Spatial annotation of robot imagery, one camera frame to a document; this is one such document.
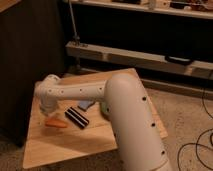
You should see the black floor cable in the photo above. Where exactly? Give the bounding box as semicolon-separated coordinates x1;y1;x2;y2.
176;71;213;171

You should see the wooden table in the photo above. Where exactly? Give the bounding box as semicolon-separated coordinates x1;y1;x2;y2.
22;67;169;170

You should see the black striped rectangular box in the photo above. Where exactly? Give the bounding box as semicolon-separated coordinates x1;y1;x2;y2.
65;107;89;129

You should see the orange pepper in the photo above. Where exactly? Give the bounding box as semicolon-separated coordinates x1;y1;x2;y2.
45;119;67;128

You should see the upper wooden shelf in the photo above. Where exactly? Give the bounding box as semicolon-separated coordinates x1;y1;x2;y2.
62;0;213;20

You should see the low white shelf beam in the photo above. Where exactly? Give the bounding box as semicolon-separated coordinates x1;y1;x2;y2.
66;41;213;78

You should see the blue sponge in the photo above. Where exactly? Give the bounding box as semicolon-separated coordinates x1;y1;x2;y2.
78;101;95;111

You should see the black handle on shelf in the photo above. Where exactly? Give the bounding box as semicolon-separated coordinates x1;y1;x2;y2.
164;56;194;66

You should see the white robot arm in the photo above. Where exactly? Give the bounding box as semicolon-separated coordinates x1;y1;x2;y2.
35;73;173;171

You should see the green bowl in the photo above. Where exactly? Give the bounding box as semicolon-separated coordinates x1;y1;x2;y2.
100;102;109;117

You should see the metal pole stand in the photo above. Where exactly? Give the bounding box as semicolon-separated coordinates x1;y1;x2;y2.
68;0;87;47

